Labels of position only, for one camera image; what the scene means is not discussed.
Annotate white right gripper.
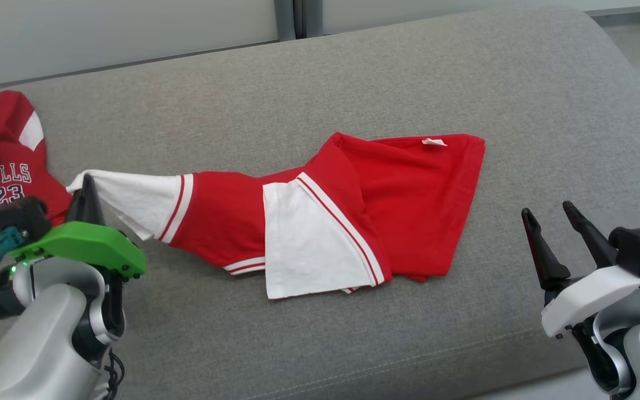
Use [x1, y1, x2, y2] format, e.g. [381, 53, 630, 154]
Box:
[521, 201, 640, 339]

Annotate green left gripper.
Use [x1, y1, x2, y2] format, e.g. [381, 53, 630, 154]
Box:
[8, 173, 148, 279]

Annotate red jersey shirt white sleeves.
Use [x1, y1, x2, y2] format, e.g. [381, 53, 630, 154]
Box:
[66, 132, 486, 301]

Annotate grey fabric sofa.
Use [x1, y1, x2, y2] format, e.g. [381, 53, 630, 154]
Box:
[0, 3, 640, 400]

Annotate teal left camera connector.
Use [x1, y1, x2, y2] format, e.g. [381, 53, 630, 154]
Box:
[0, 226, 29, 265]

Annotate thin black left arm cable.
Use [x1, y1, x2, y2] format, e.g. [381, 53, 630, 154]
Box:
[106, 349, 127, 400]

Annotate grey partition post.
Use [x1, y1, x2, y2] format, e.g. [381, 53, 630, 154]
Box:
[299, 0, 324, 37]
[274, 0, 297, 42]

